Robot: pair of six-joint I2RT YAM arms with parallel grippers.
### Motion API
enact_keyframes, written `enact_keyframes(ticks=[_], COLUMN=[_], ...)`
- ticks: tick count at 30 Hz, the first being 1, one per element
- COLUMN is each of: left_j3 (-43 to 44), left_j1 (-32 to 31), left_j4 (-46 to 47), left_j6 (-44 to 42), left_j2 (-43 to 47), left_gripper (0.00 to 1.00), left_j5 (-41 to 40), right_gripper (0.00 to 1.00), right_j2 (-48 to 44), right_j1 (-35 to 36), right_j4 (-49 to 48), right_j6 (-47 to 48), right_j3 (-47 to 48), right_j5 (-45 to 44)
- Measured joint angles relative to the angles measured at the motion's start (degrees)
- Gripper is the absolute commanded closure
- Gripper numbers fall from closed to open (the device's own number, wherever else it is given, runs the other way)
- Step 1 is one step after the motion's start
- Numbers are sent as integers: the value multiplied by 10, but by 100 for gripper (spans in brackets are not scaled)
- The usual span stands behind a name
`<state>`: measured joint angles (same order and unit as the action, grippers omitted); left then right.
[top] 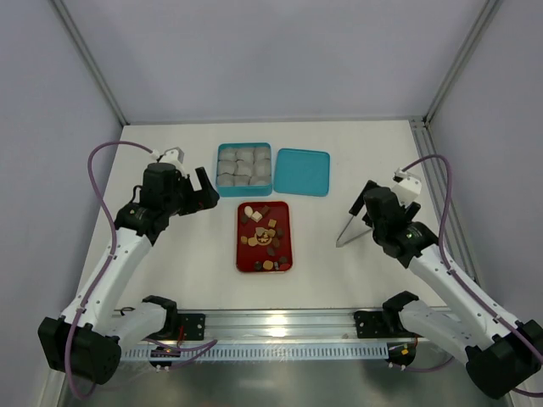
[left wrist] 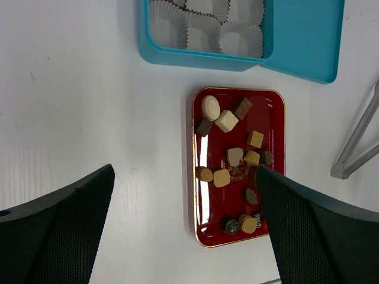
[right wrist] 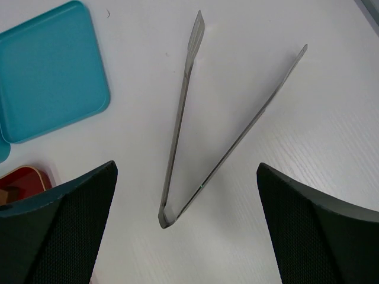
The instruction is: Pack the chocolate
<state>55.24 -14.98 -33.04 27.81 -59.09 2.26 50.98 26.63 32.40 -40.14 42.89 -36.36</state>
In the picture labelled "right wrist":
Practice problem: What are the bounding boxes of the stainless steel tongs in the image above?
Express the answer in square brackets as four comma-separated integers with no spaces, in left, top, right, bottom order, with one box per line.
[158,10,309,230]

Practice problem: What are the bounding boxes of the teal tin lid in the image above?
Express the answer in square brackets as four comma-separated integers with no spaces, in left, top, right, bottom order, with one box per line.
[1,1,110,144]

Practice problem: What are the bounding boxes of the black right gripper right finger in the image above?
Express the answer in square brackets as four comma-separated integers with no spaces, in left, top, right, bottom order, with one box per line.
[256,163,378,283]

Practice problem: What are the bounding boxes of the red lacquer tray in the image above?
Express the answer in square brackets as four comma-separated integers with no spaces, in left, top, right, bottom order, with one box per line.
[1,166,52,206]

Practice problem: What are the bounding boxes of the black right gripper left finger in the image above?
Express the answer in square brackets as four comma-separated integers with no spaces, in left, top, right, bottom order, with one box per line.
[1,160,118,283]

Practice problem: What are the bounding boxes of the teal tin box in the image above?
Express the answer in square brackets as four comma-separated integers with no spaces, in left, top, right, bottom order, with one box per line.
[0,136,11,163]

